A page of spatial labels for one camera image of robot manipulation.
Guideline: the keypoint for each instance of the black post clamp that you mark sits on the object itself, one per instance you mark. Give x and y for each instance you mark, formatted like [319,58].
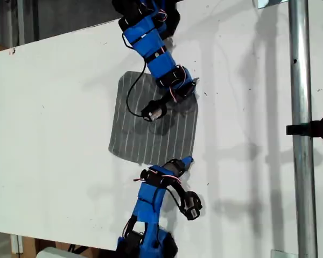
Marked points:
[317,127]

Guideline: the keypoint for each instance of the white table leg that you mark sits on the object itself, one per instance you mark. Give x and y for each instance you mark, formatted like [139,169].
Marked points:
[16,243]

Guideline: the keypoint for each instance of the brown cardboard box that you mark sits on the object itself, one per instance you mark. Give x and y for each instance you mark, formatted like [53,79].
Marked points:
[28,247]

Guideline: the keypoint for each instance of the black camera stalk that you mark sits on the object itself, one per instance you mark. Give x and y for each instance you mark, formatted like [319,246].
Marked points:
[181,188]
[167,99]

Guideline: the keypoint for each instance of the grey striped towel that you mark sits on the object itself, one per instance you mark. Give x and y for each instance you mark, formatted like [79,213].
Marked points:
[140,134]

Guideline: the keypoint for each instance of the white box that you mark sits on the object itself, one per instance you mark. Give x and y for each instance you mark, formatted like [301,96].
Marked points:
[56,253]

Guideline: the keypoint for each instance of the black camera box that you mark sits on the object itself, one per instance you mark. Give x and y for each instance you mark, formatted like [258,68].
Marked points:
[153,111]
[192,205]

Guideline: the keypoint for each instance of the steel post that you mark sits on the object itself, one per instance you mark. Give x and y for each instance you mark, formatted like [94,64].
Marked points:
[301,161]

